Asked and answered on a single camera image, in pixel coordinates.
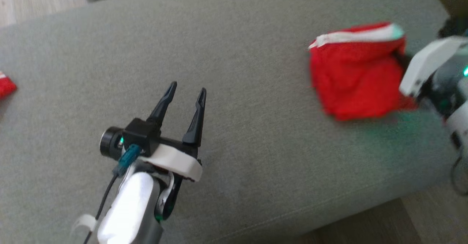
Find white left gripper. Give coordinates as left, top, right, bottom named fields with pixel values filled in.
left=141, top=81, right=207, bottom=221

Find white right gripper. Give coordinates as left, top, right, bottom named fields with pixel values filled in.
left=393, top=36, right=468, bottom=99

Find red basketball shorts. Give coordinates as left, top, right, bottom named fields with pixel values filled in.
left=308, top=22, right=418, bottom=122

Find red Bulls basketball jersey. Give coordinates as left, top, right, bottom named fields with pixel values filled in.
left=0, top=71, right=18, bottom=100

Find large grey sofa seat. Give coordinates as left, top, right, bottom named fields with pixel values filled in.
left=0, top=0, right=462, bottom=244

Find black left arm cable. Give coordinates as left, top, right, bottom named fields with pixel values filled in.
left=71, top=144, right=142, bottom=244

